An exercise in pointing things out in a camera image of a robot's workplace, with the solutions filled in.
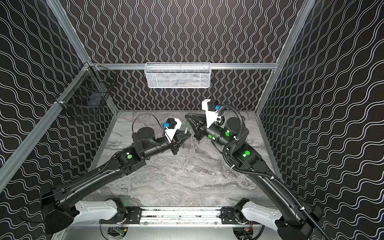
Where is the green pen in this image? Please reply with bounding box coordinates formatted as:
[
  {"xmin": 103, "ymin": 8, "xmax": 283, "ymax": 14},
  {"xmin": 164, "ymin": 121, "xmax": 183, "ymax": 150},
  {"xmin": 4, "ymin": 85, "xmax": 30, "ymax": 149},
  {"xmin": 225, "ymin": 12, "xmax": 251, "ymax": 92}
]
[{"xmin": 185, "ymin": 120, "xmax": 190, "ymax": 134}]

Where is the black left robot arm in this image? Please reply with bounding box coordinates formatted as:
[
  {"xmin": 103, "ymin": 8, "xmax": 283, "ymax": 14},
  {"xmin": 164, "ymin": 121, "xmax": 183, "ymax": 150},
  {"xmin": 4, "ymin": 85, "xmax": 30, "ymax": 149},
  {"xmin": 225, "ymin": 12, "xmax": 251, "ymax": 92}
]
[{"xmin": 40, "ymin": 127, "xmax": 191, "ymax": 234}]

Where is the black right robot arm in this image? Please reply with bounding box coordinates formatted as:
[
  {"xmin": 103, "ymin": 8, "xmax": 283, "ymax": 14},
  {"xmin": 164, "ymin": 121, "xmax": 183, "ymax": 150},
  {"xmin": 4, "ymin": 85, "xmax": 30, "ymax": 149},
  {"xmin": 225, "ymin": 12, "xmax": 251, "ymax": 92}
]
[{"xmin": 185, "ymin": 113, "xmax": 330, "ymax": 240}]

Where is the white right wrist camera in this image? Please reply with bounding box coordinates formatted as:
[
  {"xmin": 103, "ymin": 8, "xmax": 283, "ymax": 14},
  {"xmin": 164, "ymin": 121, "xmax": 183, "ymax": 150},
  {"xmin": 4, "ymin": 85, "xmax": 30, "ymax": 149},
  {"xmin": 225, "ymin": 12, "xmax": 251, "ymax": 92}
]
[{"xmin": 202, "ymin": 99, "xmax": 225, "ymax": 128}]

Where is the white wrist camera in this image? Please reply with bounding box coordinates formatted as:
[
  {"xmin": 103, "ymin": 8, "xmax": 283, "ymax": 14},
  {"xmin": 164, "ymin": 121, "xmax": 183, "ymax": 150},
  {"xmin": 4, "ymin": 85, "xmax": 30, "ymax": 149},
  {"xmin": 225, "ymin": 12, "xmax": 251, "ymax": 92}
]
[
  {"xmin": 202, "ymin": 99, "xmax": 225, "ymax": 128},
  {"xmin": 164, "ymin": 118, "xmax": 182, "ymax": 143}
]

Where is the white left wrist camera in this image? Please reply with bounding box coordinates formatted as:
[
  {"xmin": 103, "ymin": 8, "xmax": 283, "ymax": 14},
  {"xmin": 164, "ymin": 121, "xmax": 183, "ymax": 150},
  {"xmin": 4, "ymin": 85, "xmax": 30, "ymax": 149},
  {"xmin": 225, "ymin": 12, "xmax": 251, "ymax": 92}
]
[{"xmin": 164, "ymin": 118, "xmax": 182, "ymax": 143}]

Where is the white wire mesh basket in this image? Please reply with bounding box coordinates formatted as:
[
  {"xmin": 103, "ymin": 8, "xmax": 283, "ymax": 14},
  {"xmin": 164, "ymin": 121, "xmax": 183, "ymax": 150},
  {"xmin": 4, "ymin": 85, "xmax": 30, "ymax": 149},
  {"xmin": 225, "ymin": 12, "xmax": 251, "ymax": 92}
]
[{"xmin": 144, "ymin": 62, "xmax": 212, "ymax": 89}]

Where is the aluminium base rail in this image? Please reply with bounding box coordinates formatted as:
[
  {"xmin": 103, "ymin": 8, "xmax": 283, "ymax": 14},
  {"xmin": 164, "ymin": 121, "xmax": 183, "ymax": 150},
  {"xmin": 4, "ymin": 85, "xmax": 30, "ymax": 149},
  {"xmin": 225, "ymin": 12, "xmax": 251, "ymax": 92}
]
[{"xmin": 98, "ymin": 206, "xmax": 241, "ymax": 226}]

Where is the black corrugated cable conduit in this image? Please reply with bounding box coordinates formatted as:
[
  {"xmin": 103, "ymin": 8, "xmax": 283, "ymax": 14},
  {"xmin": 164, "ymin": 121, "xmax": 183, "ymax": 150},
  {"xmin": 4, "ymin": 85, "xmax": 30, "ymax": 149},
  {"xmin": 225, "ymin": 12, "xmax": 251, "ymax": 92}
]
[{"xmin": 217, "ymin": 104, "xmax": 331, "ymax": 240}]

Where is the black wire mesh basket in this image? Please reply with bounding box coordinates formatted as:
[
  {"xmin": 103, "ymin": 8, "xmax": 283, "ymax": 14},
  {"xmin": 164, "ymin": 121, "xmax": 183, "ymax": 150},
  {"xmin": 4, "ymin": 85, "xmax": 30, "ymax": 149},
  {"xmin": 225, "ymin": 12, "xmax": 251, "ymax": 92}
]
[{"xmin": 59, "ymin": 66, "xmax": 117, "ymax": 122}]

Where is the aluminium right corner post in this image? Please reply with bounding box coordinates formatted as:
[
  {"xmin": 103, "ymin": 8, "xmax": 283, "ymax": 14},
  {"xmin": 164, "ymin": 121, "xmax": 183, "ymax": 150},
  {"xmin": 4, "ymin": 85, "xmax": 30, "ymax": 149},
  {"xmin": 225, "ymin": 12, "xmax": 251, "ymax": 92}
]
[{"xmin": 256, "ymin": 0, "xmax": 316, "ymax": 116}]

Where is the aluminium frame corner post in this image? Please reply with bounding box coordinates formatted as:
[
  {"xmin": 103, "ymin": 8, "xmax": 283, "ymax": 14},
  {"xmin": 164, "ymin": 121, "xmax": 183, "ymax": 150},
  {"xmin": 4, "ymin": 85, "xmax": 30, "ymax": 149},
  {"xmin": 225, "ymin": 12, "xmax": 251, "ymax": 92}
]
[{"xmin": 47, "ymin": 0, "xmax": 92, "ymax": 64}]

